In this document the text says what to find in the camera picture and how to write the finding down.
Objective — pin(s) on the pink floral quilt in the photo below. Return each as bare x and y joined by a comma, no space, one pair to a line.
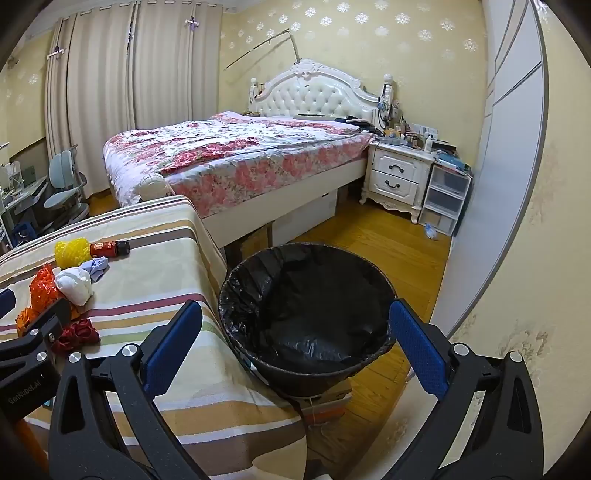
221,152

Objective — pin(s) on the black lined trash bin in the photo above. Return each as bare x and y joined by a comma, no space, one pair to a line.
300,314

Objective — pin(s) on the white sliding wardrobe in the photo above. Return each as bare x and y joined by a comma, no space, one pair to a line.
503,138

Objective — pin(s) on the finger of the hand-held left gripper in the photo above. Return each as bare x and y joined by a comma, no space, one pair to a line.
5,302
46,327

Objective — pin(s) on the beige curtain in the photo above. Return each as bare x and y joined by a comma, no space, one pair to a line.
101,101
175,64

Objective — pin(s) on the white upholstered bed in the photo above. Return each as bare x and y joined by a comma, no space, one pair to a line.
314,97

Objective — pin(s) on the grey study desk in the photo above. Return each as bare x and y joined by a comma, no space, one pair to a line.
27,189

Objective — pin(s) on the pile of small household items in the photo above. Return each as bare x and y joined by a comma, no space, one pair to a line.
406,136

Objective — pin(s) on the white nightstand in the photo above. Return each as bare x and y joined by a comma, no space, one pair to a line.
397,170

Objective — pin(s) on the light blue cloth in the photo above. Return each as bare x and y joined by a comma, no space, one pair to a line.
97,266

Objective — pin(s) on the orange foam net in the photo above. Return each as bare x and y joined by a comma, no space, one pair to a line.
44,290

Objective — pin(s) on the yellow foam net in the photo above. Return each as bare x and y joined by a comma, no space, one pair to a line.
71,253

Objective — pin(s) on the clear plastic drawer unit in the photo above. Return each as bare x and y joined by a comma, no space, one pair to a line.
443,198

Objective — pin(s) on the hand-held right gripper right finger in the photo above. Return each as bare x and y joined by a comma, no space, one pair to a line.
420,346

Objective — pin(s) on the stack of books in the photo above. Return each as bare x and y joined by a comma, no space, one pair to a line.
455,161

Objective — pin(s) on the flat cardboard box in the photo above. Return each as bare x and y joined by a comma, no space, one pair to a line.
323,406

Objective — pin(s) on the white storage box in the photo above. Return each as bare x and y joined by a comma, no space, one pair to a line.
304,217

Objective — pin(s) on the white tissue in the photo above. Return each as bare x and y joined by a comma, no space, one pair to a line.
74,284

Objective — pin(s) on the crumpled plastic wrapper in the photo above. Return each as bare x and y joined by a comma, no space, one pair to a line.
430,230

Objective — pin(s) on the orange wrapper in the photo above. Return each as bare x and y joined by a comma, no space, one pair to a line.
25,318

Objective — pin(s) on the cream round padded object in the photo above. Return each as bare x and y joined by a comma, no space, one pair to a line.
153,187

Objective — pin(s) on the red foam net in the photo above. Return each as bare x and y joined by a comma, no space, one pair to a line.
78,334

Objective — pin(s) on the red label bottle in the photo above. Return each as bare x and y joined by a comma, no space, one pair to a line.
105,249

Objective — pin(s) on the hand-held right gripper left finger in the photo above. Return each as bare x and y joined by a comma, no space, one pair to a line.
173,339

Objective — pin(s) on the light blue desk chair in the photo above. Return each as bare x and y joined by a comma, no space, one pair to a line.
62,170

